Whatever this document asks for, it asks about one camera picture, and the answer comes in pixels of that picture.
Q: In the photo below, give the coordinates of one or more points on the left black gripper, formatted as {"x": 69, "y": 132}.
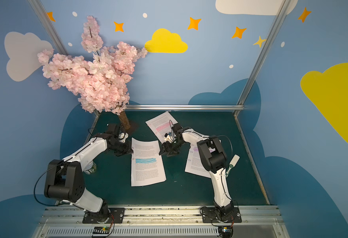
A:
{"x": 123, "y": 147}

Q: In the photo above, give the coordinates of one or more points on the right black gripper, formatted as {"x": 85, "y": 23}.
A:
{"x": 169, "y": 146}

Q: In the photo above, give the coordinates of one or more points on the document with blue highlight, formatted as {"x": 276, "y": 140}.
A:
{"x": 146, "y": 164}

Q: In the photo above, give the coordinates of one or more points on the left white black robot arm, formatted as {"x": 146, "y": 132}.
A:
{"x": 65, "y": 178}

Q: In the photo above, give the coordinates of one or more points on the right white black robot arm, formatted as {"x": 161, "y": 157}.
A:
{"x": 213, "y": 159}

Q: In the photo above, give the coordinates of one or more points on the document with pink highlight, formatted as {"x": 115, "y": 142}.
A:
{"x": 161, "y": 125}

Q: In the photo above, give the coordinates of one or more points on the document with purple highlight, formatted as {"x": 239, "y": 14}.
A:
{"x": 194, "y": 164}

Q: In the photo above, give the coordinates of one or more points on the small glass jar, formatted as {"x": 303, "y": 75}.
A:
{"x": 90, "y": 168}

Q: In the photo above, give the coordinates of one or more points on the pink cherry blossom tree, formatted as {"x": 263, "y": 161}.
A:
{"x": 101, "y": 83}

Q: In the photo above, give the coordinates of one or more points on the left electronics board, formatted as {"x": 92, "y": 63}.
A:
{"x": 101, "y": 232}

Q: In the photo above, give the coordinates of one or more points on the electronics board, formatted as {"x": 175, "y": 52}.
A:
{"x": 101, "y": 232}
{"x": 225, "y": 232}

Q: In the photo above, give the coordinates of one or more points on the right electronics board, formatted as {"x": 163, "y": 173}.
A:
{"x": 225, "y": 232}

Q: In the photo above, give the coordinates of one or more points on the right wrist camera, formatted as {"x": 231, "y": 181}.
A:
{"x": 169, "y": 137}

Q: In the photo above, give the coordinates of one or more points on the back aluminium frame bar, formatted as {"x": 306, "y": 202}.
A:
{"x": 186, "y": 107}

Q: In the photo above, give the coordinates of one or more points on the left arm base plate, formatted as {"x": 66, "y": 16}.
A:
{"x": 113, "y": 215}

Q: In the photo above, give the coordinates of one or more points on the white handled tool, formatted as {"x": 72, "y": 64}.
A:
{"x": 231, "y": 165}

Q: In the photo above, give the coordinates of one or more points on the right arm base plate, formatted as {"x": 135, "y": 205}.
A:
{"x": 215, "y": 215}

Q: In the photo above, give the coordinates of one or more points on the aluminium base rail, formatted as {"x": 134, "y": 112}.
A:
{"x": 162, "y": 222}

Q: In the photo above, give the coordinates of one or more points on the left aluminium frame post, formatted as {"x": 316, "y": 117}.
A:
{"x": 42, "y": 15}

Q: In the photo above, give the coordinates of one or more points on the aluminium frame post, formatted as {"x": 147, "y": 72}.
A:
{"x": 42, "y": 15}
{"x": 272, "y": 34}

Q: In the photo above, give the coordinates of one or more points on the right aluminium frame post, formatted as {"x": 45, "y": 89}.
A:
{"x": 272, "y": 34}

